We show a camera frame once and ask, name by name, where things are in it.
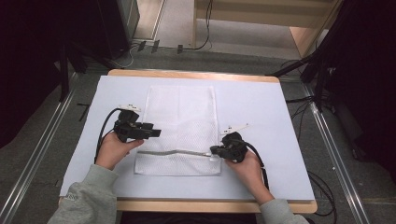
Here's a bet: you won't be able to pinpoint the black metal stand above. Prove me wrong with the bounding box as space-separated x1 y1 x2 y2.
265 43 332 114
58 41 72 103

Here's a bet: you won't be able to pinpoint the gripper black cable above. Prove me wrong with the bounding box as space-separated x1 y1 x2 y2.
93 107 123 164
240 139 271 191

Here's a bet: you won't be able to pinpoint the black hanging cable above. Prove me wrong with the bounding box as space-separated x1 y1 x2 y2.
182 0 215 51

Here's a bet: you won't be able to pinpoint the metal floor rail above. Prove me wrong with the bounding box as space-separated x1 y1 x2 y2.
0 72 79 224
302 83 372 224

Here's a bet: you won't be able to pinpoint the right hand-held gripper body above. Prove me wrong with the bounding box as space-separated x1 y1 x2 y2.
217 122 249 163

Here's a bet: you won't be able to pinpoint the white mesh laundry bag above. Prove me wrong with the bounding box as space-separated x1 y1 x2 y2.
134 85 223 177

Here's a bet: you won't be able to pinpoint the light wooden table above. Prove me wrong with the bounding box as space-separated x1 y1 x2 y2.
58 68 318 215

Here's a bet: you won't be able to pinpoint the thin black floor cables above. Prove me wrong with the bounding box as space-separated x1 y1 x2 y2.
284 95 315 142

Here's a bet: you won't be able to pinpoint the dark cabinet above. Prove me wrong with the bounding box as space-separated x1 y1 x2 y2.
96 0 141 61

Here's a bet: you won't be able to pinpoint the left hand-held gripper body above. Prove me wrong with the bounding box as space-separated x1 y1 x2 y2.
113 104 155 144

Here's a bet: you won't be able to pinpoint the white floor cable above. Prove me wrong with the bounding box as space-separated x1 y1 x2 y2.
114 44 140 69

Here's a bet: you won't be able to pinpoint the light wooden shelf unit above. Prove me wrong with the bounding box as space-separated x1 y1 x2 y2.
191 0 344 59

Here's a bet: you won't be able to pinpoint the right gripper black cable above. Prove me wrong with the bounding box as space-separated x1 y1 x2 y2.
240 139 271 191

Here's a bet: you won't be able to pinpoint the black curtain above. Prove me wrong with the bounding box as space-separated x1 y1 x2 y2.
0 0 106 149
323 0 396 185

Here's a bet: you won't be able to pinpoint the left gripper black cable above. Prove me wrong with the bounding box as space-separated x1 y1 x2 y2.
93 107 123 164

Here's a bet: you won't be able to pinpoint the person's left hand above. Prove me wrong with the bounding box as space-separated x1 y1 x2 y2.
94 132 145 171

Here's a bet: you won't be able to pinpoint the white table cover sheet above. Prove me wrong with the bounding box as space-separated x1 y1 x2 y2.
59 75 316 202

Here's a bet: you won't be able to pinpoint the person's right hand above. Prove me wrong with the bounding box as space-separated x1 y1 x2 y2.
224 149 268 195

